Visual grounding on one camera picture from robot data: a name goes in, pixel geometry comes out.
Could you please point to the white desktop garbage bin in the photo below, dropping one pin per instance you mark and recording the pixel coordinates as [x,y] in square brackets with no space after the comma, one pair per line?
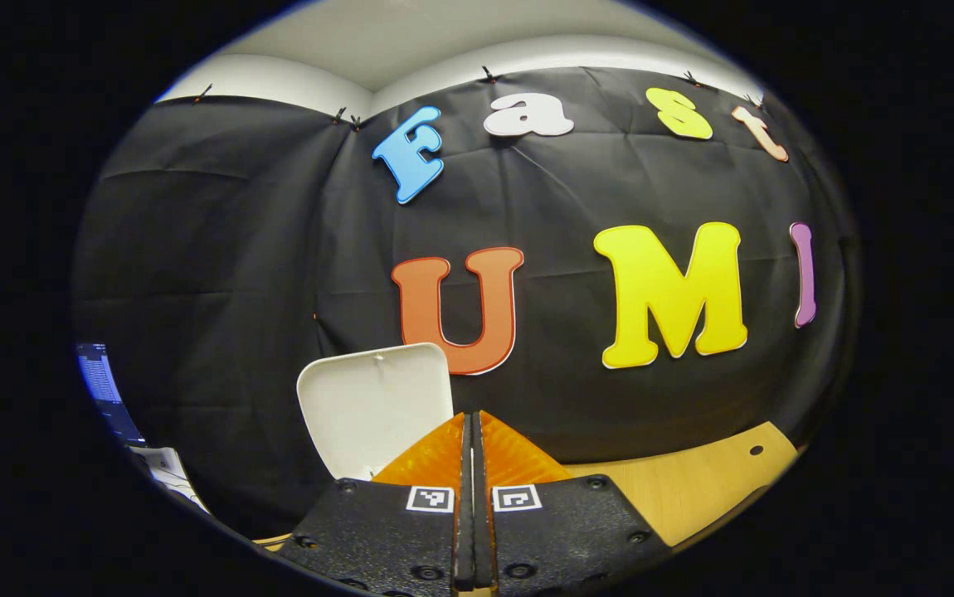
[369,406]

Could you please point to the black backdrop cloth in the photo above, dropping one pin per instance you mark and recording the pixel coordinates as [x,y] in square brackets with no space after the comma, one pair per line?
[236,249]

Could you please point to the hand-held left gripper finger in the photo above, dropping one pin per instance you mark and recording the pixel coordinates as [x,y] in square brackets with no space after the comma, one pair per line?
[465,539]
[484,539]

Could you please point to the white computer desk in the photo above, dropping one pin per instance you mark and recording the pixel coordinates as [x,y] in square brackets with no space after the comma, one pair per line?
[163,468]

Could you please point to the computer monitor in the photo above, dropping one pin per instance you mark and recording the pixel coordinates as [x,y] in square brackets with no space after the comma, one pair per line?
[104,390]

